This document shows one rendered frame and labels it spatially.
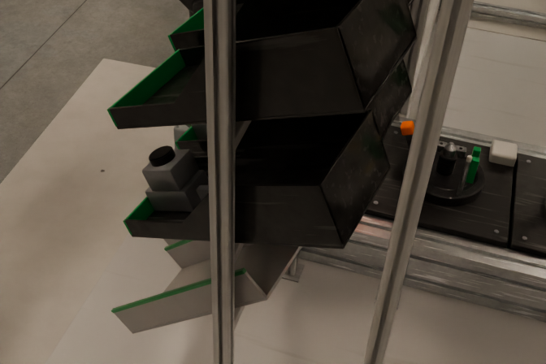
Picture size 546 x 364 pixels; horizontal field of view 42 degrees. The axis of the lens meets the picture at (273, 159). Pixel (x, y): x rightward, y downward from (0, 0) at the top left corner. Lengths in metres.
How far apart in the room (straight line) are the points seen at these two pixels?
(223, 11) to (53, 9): 3.26
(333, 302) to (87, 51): 2.42
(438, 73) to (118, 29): 3.09
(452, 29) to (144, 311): 0.58
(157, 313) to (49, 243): 0.43
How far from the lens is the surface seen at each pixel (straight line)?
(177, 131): 1.35
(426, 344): 1.17
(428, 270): 1.20
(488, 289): 1.21
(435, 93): 0.53
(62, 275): 1.25
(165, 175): 0.80
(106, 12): 3.70
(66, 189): 1.40
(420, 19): 1.31
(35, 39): 3.55
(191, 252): 1.02
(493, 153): 1.33
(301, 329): 1.16
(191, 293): 0.84
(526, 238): 1.22
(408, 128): 1.21
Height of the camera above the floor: 1.80
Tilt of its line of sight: 41 degrees down
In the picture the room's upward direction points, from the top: 3 degrees clockwise
